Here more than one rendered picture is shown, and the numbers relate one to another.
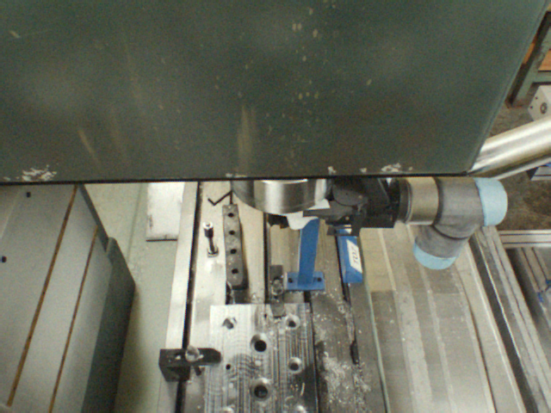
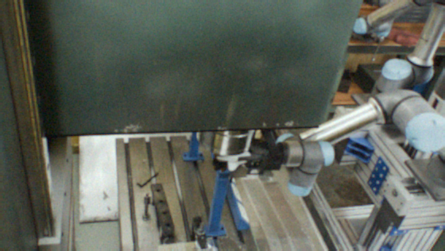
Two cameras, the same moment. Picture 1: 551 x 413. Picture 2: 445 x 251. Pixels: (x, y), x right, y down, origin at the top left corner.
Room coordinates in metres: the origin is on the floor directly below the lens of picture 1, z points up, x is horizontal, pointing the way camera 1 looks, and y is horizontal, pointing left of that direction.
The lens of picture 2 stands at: (-0.43, 0.29, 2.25)
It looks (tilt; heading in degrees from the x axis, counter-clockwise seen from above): 36 degrees down; 343
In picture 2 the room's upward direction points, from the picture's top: 10 degrees clockwise
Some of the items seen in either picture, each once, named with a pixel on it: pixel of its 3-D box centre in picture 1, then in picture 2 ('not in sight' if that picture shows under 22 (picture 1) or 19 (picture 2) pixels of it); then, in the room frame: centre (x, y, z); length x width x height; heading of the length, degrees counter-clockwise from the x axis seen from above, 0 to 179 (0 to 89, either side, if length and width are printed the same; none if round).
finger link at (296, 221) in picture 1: (296, 216); (232, 162); (0.45, -0.03, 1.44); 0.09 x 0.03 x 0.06; 105
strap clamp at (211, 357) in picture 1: (191, 361); not in sight; (0.41, 0.18, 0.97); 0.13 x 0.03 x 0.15; 92
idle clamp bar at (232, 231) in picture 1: (233, 248); (162, 212); (0.73, 0.11, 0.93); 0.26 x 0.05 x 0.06; 7
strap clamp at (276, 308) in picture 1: (276, 294); (199, 236); (0.57, -0.01, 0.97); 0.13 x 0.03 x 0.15; 2
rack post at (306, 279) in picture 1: (307, 250); (217, 205); (0.65, -0.08, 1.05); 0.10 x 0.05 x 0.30; 92
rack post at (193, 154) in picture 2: not in sight; (195, 132); (1.09, -0.07, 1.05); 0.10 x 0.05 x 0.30; 92
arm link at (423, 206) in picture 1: (413, 199); (288, 152); (0.49, -0.22, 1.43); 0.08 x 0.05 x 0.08; 1
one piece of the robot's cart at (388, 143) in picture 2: not in sight; (403, 173); (0.88, -1.05, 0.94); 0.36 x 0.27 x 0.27; 2
